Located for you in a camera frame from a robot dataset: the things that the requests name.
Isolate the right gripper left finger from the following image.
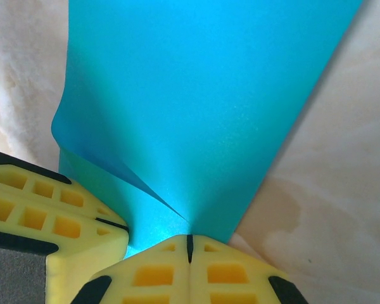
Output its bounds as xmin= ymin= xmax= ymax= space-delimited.
xmin=78 ymin=234 xmax=191 ymax=304

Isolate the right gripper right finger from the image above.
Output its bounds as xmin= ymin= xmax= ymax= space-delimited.
xmin=189 ymin=234 xmax=310 ymax=304

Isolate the turquoise cloth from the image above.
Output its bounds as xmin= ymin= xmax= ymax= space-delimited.
xmin=50 ymin=0 xmax=367 ymax=258

